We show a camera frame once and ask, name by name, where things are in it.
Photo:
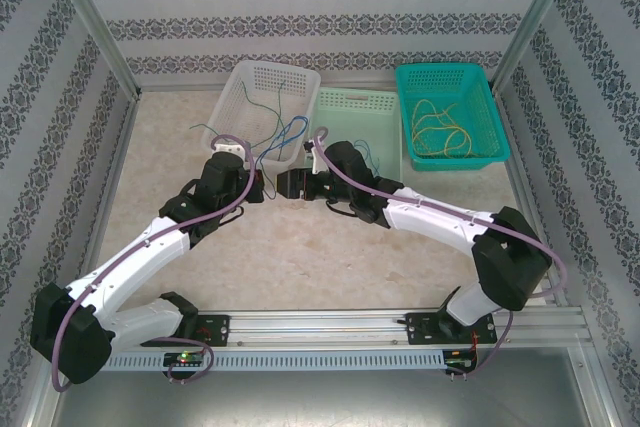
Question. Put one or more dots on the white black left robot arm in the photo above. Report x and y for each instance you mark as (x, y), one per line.
(135, 257)

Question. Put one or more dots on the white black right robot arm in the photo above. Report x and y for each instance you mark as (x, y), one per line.
(430, 214)

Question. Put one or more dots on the light green plastic basket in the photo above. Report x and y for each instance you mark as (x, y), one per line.
(360, 117)

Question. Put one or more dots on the white perforated plastic basket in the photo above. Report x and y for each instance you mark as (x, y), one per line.
(270, 82)

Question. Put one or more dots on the teal perforated plastic basket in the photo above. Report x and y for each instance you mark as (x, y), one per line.
(450, 87)

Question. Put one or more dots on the grey metal sheet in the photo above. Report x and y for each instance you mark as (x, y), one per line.
(320, 402)

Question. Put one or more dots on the aluminium frame side rail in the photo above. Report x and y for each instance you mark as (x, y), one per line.
(530, 167)
(116, 167)

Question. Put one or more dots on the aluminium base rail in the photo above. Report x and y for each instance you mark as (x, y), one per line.
(320, 324)

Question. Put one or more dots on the aluminium frame post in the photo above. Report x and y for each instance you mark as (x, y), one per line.
(90, 22)
(535, 22)

